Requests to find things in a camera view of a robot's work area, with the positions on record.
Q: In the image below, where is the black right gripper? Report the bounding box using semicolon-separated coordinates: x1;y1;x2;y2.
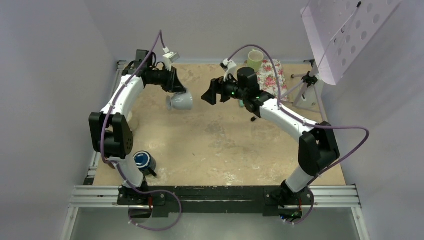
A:
201;72;247;106

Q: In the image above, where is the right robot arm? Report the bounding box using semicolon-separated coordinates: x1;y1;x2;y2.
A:
201;67;340;205

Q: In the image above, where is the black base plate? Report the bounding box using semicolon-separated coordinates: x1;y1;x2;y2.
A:
117;185;313;219

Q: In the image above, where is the grey white mug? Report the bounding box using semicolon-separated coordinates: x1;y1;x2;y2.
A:
165;91;193;111

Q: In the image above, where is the cream enamel mug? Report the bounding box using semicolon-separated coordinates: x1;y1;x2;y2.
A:
127;111;139;132

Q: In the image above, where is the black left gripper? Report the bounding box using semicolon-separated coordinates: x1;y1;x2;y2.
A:
147;65;186;93

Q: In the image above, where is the lilac music stand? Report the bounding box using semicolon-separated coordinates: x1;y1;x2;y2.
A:
251;0;403;123

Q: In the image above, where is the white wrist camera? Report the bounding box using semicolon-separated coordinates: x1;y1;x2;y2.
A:
220;58;237;82
162;47;180;71

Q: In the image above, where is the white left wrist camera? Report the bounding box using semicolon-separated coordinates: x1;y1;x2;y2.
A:
162;47;180;71

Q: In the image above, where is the floral pattern tray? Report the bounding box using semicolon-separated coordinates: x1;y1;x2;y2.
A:
256;59;288;97

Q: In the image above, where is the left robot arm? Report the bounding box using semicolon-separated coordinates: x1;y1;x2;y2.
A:
88;48;193;205

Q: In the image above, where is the green mug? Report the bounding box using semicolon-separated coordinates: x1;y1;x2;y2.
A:
245;49;264;73

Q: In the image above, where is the dark blue mug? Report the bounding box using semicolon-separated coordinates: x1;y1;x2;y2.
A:
133;150;158;178

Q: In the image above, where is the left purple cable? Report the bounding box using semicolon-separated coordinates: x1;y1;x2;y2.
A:
100;30;183;232

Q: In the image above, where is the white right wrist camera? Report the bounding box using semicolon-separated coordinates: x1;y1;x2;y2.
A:
220;58;237;82

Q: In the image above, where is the aluminium frame rail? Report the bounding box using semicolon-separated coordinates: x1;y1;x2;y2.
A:
63;64;368;240

